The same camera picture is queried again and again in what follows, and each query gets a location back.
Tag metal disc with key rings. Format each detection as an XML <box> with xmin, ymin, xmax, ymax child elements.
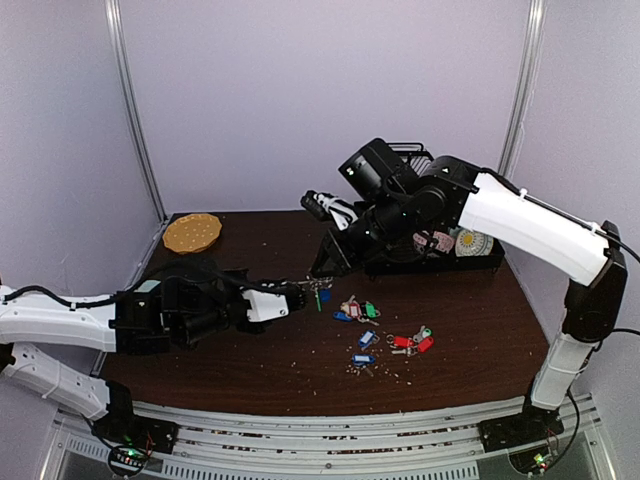
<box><xmin>294</xmin><ymin>276</ymin><xmax>333</xmax><ymax>295</ymax></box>

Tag blue key tag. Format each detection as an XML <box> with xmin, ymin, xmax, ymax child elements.
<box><xmin>358</xmin><ymin>330</ymin><xmax>379</xmax><ymax>350</ymax></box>
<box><xmin>318</xmin><ymin>289</ymin><xmax>331</xmax><ymax>304</ymax></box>
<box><xmin>351</xmin><ymin>354</ymin><xmax>376</xmax><ymax>376</ymax></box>

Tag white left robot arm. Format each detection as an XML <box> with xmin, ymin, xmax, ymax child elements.
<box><xmin>1</xmin><ymin>259</ymin><xmax>306</xmax><ymax>444</ymax></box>

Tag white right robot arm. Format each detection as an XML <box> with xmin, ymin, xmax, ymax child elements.
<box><xmin>300</xmin><ymin>138</ymin><xmax>628</xmax><ymax>442</ymax></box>

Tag mixed colour key tag bunch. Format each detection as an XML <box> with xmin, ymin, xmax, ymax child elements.
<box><xmin>332</xmin><ymin>295</ymin><xmax>381</xmax><ymax>326</ymax></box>

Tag pink patterned bowl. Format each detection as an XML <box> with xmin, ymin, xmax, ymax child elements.
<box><xmin>412</xmin><ymin>231</ymin><xmax>455</xmax><ymax>255</ymax></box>

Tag yellow flower plate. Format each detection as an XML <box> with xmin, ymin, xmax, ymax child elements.
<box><xmin>455</xmin><ymin>229</ymin><xmax>494</xmax><ymax>257</ymax></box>

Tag red key tag bunch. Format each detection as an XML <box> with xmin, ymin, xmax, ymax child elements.
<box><xmin>385</xmin><ymin>326</ymin><xmax>435</xmax><ymax>357</ymax></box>

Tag yellow dotted plate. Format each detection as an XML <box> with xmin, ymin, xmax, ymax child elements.
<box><xmin>162</xmin><ymin>213</ymin><xmax>222</xmax><ymax>255</ymax></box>

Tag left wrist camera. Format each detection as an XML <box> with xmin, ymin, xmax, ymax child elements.
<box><xmin>242</xmin><ymin>290</ymin><xmax>289</xmax><ymax>323</ymax></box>

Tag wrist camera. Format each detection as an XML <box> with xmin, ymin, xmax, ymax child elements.
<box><xmin>242</xmin><ymin>290</ymin><xmax>289</xmax><ymax>323</ymax></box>
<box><xmin>300</xmin><ymin>190</ymin><xmax>359</xmax><ymax>231</ymax></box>

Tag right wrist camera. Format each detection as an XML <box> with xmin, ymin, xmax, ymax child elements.
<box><xmin>300</xmin><ymin>190</ymin><xmax>359</xmax><ymax>231</ymax></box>

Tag black wire dish rack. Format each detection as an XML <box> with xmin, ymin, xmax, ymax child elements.
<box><xmin>364</xmin><ymin>143</ymin><xmax>505</xmax><ymax>277</ymax></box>

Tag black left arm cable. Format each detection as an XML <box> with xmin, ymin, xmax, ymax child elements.
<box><xmin>0</xmin><ymin>264</ymin><xmax>291</xmax><ymax>307</ymax></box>

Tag aluminium front rail base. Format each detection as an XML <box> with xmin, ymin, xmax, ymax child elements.
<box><xmin>35</xmin><ymin>395</ymin><xmax>620</xmax><ymax>479</ymax></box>

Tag right aluminium frame post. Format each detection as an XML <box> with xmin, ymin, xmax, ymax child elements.
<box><xmin>498</xmin><ymin>0</ymin><xmax>547</xmax><ymax>177</ymax></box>

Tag aluminium frame post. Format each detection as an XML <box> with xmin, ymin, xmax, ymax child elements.
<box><xmin>104</xmin><ymin>0</ymin><xmax>167</xmax><ymax>223</ymax></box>
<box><xmin>498</xmin><ymin>0</ymin><xmax>547</xmax><ymax>177</ymax></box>

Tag left aluminium frame post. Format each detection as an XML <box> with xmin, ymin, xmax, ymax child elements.
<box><xmin>104</xmin><ymin>0</ymin><xmax>167</xmax><ymax>223</ymax></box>

